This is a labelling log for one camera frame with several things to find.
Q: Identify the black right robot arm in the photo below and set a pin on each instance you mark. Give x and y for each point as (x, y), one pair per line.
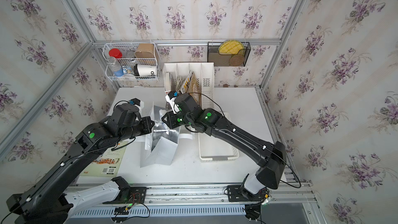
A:
(270, 157)

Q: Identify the green children's history book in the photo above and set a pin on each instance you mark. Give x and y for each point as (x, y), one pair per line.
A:
(106, 165)

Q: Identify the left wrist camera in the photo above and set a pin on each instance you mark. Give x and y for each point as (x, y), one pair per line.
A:
(135, 101)

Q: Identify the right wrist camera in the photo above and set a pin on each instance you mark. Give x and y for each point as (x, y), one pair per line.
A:
(170, 98)

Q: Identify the red lidded jar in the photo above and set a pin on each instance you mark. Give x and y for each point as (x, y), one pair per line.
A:
(116, 53)

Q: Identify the white perforated file organizer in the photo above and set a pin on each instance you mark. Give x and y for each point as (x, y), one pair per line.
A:
(205, 74)

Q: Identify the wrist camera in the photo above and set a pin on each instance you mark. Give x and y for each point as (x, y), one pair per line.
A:
(170, 98)
(135, 101)

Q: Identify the white wire wall basket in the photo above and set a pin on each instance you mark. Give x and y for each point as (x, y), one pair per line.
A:
(128, 61)

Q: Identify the white black cup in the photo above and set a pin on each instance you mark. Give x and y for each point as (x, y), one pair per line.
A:
(145, 70)

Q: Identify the brown woven round coaster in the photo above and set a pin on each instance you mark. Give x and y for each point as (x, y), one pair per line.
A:
(237, 60)

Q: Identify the yellow book in organizer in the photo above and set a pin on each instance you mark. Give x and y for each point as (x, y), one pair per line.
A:
(183, 83)

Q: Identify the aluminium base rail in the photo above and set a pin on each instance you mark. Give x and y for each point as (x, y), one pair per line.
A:
(196, 200)

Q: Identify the black mesh wall basket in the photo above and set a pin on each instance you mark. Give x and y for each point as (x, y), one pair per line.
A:
(213, 55)

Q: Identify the white perforated plastic tray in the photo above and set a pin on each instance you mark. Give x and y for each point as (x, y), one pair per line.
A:
(212, 149)

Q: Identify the clear plastic bottle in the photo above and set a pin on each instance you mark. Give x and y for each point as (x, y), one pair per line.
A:
(115, 67)

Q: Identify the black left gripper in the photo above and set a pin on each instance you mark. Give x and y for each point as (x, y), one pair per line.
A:
(146, 122)

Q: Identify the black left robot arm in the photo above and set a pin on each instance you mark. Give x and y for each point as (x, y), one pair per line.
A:
(47, 203)

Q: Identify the white insulated delivery bag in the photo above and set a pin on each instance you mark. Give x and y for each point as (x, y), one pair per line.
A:
(161, 144)

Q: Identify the red white thick book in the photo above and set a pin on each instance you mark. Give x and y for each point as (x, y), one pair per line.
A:
(168, 82)

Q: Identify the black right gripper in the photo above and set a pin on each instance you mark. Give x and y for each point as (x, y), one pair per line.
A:
(169, 116)

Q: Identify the colourful history book in organizer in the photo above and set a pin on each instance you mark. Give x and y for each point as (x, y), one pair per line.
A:
(195, 90)

